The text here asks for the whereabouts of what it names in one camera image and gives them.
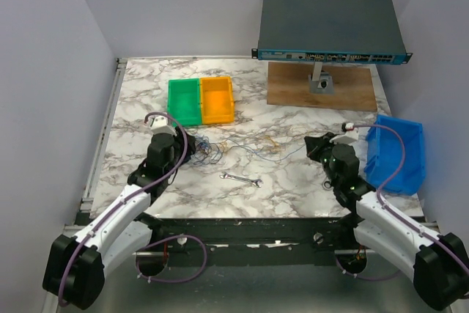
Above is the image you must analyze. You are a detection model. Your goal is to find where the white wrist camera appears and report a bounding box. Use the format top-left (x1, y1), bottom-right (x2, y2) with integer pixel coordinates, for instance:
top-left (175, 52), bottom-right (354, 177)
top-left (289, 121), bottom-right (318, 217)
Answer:
top-left (147, 115), bottom-right (177, 136)
top-left (330, 122), bottom-right (359, 144)

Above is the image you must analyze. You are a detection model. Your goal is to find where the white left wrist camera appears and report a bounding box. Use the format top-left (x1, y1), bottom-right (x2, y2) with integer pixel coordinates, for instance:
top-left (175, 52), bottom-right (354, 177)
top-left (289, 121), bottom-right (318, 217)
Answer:
top-left (147, 115), bottom-right (177, 136)

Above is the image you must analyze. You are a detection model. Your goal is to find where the orange plastic bin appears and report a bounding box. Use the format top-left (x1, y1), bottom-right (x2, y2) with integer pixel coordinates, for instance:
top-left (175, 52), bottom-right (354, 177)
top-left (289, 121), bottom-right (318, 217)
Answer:
top-left (200, 76), bottom-right (235, 125)

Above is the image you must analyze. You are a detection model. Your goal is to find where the small open-end wrench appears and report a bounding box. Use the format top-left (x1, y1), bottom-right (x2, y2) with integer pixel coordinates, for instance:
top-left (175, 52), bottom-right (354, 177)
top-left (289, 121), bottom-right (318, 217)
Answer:
top-left (219, 172), bottom-right (263, 188)

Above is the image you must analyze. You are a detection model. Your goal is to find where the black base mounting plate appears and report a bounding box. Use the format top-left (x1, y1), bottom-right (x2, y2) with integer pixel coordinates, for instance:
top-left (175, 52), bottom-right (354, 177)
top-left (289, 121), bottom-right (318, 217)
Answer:
top-left (137, 213), bottom-right (371, 273)

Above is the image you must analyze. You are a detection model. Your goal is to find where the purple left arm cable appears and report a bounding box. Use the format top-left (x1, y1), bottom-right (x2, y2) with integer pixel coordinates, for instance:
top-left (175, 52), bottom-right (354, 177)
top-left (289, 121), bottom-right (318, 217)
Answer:
top-left (57, 111), bottom-right (208, 309)

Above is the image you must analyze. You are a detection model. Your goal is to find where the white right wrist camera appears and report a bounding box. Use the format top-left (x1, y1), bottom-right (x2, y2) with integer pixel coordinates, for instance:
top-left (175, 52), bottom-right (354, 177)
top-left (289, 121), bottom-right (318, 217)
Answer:
top-left (330, 122), bottom-right (359, 144)

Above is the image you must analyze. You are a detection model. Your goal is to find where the silver ratchet wrench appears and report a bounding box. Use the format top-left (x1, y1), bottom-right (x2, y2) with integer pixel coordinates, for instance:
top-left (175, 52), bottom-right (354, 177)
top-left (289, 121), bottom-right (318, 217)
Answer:
top-left (322, 180), bottom-right (332, 190)

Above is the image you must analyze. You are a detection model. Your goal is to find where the yellow cable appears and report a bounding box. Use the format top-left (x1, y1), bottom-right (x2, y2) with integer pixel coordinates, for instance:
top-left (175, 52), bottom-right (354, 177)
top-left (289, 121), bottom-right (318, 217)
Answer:
top-left (215, 136), bottom-right (285, 156)

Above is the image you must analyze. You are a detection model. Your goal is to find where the aluminium frame rail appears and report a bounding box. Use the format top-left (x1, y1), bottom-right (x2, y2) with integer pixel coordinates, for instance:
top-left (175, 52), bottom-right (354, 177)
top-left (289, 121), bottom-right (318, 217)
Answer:
top-left (56, 224), bottom-right (93, 254)

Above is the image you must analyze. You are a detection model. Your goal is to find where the grey metal stand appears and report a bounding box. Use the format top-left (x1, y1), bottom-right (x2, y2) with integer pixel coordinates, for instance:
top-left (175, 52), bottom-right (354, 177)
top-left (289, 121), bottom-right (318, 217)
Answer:
top-left (308, 62), bottom-right (334, 95)

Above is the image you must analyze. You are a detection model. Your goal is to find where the brown wooden board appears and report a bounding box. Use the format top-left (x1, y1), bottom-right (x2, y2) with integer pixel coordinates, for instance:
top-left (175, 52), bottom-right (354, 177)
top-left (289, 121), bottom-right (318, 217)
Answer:
top-left (267, 62), bottom-right (377, 112)

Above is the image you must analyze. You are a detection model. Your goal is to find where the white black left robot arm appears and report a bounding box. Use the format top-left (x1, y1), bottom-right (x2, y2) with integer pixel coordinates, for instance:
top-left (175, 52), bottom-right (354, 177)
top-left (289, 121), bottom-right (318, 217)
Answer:
top-left (43, 128), bottom-right (196, 309)

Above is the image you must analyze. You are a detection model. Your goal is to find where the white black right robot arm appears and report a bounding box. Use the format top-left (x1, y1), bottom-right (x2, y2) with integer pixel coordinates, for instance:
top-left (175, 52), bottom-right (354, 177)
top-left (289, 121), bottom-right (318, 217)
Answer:
top-left (304, 133), bottom-right (468, 311)

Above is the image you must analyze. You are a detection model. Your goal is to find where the grey network switch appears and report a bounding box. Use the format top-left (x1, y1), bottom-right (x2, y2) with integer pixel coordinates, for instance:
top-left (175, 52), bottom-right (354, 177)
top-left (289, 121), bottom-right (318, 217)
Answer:
top-left (251, 0), bottom-right (412, 65)

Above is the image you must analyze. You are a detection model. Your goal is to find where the green plastic bin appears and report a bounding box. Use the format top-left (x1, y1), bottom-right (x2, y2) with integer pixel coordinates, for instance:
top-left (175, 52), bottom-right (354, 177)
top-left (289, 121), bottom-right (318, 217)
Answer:
top-left (167, 78), bottom-right (202, 127)

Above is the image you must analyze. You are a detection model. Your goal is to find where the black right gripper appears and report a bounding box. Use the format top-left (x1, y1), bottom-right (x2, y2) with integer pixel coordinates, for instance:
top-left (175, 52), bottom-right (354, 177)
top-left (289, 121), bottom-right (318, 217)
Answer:
top-left (306, 132), bottom-right (346, 186)

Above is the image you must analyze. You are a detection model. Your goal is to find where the blue cable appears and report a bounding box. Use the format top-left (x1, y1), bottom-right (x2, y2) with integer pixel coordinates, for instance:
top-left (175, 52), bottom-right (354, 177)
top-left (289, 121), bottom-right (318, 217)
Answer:
top-left (193, 136), bottom-right (312, 167)

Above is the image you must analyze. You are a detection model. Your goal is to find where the blue plastic bin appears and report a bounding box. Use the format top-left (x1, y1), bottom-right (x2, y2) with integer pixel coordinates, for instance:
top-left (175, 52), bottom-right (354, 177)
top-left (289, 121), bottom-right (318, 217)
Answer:
top-left (364, 114), bottom-right (426, 196)

